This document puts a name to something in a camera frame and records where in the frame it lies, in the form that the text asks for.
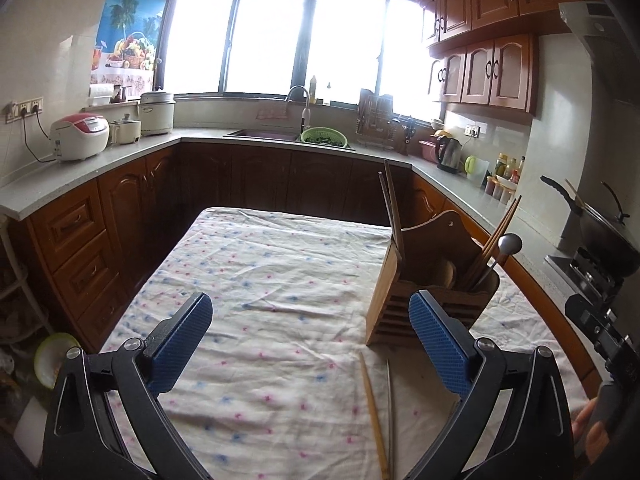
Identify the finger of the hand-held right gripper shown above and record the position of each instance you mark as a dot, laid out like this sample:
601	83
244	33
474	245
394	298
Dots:
590	322

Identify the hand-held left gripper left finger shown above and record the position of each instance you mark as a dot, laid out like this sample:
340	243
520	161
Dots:
182	340

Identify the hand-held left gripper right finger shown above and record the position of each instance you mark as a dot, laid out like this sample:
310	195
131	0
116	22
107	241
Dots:
440	345

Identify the wooden utensil holder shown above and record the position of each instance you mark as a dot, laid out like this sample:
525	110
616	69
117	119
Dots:
382	305

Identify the metal chopstick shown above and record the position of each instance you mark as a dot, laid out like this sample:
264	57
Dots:
390	420

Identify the brown wooden chopstick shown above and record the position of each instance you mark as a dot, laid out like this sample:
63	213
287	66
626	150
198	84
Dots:
374	415

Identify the metal spoon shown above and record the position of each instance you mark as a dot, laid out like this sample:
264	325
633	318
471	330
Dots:
509	245

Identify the reddish brown chopstick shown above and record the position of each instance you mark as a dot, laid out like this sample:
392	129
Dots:
495	237

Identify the person's right hand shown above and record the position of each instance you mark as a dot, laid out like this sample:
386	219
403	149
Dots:
590	430

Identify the gas stove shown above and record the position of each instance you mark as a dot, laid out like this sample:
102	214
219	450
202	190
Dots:
590	275

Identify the wooden spoon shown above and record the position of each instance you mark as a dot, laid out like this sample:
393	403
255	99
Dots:
445	274

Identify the black wok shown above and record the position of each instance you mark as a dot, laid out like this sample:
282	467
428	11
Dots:
607	240

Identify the white floral tablecloth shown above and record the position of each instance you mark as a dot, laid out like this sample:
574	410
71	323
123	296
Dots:
280	310

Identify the wooden cooking chopsticks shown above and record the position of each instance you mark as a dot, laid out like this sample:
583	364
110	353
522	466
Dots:
575	195

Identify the wooden lower cabinets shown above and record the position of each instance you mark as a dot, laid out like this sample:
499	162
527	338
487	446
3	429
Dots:
125	220

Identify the wooden cabinets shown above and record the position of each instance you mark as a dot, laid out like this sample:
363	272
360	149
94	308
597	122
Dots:
492	65
125	220

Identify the yellow green bowl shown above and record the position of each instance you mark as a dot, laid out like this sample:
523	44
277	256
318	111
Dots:
50	360

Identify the dark brown chopstick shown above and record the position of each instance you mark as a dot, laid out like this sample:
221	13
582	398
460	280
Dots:
394	210
386	205

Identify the spice jar set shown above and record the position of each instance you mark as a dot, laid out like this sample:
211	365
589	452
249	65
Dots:
500	191

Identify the sauce bottles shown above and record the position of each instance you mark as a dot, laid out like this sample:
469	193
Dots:
510	167

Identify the green cup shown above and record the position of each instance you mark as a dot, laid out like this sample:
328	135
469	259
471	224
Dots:
470	165

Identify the steel electric kettle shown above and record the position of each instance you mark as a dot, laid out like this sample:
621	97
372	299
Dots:
448	155

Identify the pink plastic container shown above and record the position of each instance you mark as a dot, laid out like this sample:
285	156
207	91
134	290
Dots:
429	151

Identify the grey kitchen countertop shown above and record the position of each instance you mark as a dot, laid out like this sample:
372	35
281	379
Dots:
90	165

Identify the black scissors holder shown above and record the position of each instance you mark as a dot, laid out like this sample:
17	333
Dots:
406	135

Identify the small white appliance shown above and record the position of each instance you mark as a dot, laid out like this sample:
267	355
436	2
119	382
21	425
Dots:
125	131

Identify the steel kitchen sink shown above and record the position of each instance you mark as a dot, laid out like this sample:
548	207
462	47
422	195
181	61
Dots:
260	135

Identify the red and white rice cooker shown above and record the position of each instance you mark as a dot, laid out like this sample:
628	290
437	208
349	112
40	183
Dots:
80	137

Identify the large white cooker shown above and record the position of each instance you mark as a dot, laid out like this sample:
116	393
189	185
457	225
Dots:
157	112

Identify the metal dish rack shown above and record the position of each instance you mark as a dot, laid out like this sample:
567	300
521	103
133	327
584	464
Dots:
375	120

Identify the green plastic colander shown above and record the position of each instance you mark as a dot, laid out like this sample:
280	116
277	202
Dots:
324	137

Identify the pink dish cloth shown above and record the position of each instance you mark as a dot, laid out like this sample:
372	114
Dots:
272	112

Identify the paper towel roll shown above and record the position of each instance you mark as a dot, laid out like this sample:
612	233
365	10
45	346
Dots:
100	95

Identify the chrome kitchen faucet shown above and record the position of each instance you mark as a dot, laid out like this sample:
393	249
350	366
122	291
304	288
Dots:
306	110

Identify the wooden upper cabinets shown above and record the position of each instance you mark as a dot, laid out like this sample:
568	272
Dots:
492	65

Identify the yellow bottle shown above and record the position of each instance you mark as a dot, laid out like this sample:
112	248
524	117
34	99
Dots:
313	91

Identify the grey range hood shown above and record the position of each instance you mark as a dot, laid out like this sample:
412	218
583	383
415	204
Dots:
610	40

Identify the large kitchen window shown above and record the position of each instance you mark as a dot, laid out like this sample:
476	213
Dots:
270	35

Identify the wall socket plate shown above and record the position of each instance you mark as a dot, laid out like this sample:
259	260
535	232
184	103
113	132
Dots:
473	131

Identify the white wall outlet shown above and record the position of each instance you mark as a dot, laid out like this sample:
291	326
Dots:
12	111
33	106

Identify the fruit and palm wall poster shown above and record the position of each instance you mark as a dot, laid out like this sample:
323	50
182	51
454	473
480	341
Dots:
130	20

